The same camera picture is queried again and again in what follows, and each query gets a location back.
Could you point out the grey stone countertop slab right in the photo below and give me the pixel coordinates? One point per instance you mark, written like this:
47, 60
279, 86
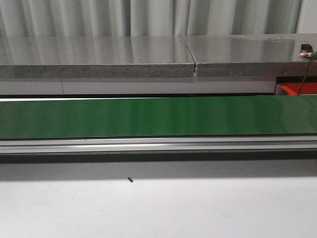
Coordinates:
250, 55

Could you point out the grey stone countertop slab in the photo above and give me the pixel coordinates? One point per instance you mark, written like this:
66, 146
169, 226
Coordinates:
95, 57
250, 55

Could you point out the grey stone countertop slab left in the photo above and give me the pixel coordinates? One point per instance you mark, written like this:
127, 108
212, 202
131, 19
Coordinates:
95, 57

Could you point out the green conveyor belt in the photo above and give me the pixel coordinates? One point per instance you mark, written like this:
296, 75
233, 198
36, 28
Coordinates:
175, 116

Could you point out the red plastic bin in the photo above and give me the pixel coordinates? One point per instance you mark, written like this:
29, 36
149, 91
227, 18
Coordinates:
297, 88

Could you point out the small sensor circuit board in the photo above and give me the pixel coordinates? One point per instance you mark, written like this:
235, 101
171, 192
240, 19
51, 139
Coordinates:
307, 50

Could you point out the grey pleated curtain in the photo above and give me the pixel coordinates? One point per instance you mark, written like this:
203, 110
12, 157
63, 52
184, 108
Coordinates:
156, 17

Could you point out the aluminium conveyor side rail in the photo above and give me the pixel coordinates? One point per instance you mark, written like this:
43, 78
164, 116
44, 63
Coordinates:
145, 144

